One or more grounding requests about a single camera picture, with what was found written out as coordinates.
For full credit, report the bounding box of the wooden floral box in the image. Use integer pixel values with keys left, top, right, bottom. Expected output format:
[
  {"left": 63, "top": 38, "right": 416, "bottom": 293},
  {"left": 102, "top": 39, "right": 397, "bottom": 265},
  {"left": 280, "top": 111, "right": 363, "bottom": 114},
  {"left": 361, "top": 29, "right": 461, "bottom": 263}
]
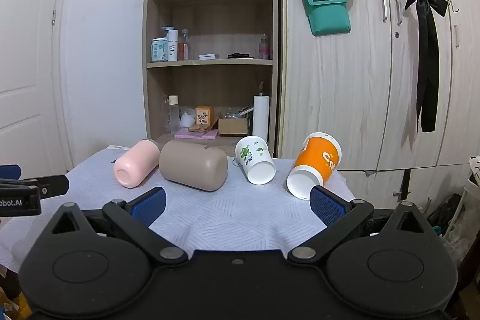
[{"left": 195, "top": 106, "right": 215, "bottom": 126}]

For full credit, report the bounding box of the large taupe cup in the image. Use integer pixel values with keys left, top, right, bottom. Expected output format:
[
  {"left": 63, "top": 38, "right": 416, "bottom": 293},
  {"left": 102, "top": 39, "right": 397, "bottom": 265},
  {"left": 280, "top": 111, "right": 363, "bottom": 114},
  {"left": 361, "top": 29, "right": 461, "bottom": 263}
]
[{"left": 158, "top": 139, "right": 229, "bottom": 192}]

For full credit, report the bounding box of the white door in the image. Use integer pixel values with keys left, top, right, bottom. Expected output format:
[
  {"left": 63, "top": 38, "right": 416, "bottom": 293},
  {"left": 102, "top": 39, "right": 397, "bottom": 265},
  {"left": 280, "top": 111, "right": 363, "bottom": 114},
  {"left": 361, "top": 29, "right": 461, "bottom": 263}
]
[{"left": 0, "top": 0, "right": 76, "bottom": 174}]

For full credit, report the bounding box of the teal bag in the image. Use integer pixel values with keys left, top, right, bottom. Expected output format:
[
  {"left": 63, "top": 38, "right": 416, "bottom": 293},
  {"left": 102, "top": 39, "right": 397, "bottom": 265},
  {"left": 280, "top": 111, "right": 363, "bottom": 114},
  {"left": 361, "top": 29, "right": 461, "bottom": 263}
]
[{"left": 300, "top": 0, "right": 352, "bottom": 37}]

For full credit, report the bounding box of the white laundry basket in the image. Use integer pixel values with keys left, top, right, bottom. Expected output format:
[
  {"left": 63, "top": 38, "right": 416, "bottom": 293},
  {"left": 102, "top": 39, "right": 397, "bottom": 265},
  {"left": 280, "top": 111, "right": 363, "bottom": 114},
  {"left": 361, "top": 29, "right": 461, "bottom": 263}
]
[{"left": 463, "top": 156, "right": 480, "bottom": 268}]

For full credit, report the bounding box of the teal label lotion bottle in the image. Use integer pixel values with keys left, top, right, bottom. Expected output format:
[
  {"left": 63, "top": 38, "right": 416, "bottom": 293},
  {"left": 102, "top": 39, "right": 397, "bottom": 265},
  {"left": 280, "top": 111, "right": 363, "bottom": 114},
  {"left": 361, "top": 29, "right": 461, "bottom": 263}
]
[{"left": 151, "top": 26, "right": 175, "bottom": 63}]

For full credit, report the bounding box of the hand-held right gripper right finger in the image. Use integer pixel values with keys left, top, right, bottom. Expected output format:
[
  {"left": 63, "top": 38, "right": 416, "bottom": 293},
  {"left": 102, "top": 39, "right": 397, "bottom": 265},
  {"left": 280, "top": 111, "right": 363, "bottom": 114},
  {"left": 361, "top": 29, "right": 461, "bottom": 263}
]
[{"left": 288, "top": 186, "right": 439, "bottom": 264}]

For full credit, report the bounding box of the pink flat box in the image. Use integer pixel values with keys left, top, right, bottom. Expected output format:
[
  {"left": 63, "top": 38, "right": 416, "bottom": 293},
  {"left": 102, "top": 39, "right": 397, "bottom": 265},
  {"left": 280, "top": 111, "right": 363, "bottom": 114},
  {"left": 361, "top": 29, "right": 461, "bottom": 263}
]
[{"left": 174, "top": 128, "right": 219, "bottom": 140}]

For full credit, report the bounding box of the orange paper cup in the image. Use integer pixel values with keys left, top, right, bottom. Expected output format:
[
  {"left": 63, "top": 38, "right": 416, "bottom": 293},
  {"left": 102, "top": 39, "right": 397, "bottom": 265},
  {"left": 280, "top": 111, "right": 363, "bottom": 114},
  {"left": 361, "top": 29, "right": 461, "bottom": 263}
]
[{"left": 286, "top": 133, "right": 343, "bottom": 200}]

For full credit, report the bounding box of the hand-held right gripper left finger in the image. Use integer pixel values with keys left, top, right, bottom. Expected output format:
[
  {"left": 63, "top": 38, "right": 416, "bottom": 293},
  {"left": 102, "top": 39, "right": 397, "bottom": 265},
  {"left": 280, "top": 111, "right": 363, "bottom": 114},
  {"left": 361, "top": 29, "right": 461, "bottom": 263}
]
[{"left": 47, "top": 187, "right": 189, "bottom": 265}]

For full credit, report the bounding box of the white patterned tablecloth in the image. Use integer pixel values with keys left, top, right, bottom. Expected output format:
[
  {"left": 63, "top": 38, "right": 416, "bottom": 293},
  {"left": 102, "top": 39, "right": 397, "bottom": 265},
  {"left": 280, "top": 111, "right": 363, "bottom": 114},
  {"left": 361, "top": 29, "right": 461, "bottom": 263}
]
[{"left": 0, "top": 145, "right": 357, "bottom": 274}]

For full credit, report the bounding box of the white cup with green print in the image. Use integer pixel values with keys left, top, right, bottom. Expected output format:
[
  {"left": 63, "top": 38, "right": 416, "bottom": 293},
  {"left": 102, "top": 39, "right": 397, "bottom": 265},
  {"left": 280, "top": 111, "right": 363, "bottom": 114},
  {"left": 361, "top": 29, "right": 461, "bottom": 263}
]
[{"left": 235, "top": 135, "right": 277, "bottom": 186}]

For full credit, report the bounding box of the pink jar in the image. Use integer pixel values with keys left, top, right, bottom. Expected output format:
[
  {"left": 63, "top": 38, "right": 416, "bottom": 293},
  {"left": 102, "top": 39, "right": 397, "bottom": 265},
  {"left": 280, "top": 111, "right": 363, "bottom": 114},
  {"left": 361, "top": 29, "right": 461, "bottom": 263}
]
[{"left": 259, "top": 34, "right": 271, "bottom": 60}]

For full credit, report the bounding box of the clear bottle with beige cap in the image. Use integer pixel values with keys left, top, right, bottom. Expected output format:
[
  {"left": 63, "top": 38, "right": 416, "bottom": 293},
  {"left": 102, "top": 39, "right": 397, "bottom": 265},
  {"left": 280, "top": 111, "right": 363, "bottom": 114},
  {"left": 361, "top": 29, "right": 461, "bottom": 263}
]
[{"left": 167, "top": 95, "right": 181, "bottom": 134}]

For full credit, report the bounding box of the white tube bottle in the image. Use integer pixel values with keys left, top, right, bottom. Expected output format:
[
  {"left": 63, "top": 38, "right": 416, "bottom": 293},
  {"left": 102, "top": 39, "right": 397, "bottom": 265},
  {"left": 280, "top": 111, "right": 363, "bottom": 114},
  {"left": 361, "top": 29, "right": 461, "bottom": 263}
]
[{"left": 167, "top": 29, "right": 179, "bottom": 62}]

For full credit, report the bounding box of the red liquid bottle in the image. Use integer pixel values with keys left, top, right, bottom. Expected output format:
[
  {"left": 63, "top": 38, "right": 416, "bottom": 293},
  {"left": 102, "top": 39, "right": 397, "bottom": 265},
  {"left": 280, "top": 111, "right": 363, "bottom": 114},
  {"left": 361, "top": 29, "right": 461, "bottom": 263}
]
[{"left": 178, "top": 29, "right": 190, "bottom": 61}]

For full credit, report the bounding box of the pink cup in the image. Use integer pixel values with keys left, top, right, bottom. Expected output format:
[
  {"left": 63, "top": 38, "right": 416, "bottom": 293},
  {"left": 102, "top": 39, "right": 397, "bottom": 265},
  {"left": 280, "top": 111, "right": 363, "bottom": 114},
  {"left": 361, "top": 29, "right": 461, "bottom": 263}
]
[{"left": 113, "top": 139, "right": 161, "bottom": 189}]

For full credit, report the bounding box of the dark bag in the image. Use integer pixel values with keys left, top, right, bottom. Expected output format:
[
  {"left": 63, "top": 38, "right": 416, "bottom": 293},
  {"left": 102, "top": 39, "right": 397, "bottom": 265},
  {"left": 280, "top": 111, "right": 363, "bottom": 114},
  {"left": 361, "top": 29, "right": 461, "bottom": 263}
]
[{"left": 427, "top": 193, "right": 464, "bottom": 234}]

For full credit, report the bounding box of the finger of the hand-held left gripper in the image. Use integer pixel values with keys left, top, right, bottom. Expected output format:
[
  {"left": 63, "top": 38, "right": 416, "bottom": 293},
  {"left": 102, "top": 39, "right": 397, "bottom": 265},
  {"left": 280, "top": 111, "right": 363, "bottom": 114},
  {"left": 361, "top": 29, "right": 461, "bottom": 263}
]
[
  {"left": 0, "top": 175, "right": 70, "bottom": 199},
  {"left": 0, "top": 164, "right": 22, "bottom": 179}
]

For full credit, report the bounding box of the white paper towel roll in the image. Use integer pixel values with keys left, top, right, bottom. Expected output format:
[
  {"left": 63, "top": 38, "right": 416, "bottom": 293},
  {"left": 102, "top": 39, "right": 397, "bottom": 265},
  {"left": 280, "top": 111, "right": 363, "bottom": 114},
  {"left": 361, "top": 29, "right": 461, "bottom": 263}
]
[{"left": 252, "top": 81, "right": 271, "bottom": 142}]

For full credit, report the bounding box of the black ribbon bow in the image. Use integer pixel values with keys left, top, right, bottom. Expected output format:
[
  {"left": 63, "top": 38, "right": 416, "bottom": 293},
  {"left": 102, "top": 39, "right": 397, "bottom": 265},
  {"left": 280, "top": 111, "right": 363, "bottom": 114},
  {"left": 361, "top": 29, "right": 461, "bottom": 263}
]
[{"left": 404, "top": 0, "right": 449, "bottom": 133}]

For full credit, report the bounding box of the small cardboard box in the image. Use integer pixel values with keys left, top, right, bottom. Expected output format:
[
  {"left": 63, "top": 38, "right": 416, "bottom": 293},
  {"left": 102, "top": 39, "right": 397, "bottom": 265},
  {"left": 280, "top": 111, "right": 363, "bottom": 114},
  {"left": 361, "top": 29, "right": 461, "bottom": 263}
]
[{"left": 218, "top": 117, "right": 249, "bottom": 137}]

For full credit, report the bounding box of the white crumpled cloth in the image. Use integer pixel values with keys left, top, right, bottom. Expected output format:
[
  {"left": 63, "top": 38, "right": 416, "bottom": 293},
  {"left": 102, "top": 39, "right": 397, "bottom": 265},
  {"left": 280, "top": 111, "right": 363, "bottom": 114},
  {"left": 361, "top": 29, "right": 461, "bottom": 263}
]
[{"left": 179, "top": 109, "right": 197, "bottom": 129}]

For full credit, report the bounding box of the clear plastic wrapper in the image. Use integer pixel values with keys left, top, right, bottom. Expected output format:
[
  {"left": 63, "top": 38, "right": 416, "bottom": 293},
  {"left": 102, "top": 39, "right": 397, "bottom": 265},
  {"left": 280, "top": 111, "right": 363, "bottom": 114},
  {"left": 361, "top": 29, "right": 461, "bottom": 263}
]
[{"left": 224, "top": 106, "right": 256, "bottom": 119}]

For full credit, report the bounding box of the light wood wardrobe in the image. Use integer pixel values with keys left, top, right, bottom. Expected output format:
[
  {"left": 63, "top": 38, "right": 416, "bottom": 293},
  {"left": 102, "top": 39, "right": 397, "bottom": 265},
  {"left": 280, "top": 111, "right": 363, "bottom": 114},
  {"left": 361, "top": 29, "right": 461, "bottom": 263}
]
[{"left": 277, "top": 0, "right": 480, "bottom": 216}]

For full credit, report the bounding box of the wooden shelf unit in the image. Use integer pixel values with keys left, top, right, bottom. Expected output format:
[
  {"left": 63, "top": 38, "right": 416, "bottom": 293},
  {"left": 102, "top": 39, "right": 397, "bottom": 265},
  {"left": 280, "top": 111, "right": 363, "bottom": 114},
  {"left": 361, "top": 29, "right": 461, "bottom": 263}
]
[{"left": 142, "top": 0, "right": 280, "bottom": 157}]

